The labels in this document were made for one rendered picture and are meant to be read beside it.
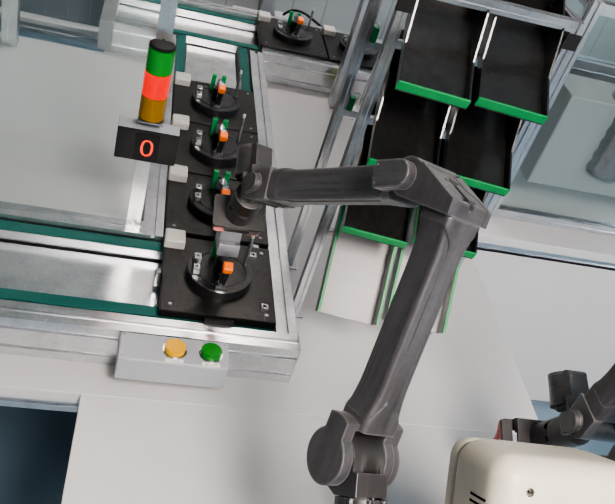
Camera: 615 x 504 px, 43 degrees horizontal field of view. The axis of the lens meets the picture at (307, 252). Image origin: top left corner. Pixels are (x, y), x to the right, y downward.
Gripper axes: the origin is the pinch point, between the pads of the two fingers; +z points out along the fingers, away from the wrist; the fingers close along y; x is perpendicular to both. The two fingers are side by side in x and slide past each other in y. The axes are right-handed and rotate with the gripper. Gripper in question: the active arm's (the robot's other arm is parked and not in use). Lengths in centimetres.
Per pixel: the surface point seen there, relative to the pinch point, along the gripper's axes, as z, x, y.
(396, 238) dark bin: -12.0, 2.0, -31.4
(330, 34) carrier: 89, -108, -46
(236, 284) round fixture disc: 7.4, 10.1, -3.3
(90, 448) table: -1, 45, 22
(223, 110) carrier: 48, -50, -3
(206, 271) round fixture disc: 8.8, 7.7, 3.0
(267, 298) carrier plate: 8.3, 12.2, -10.4
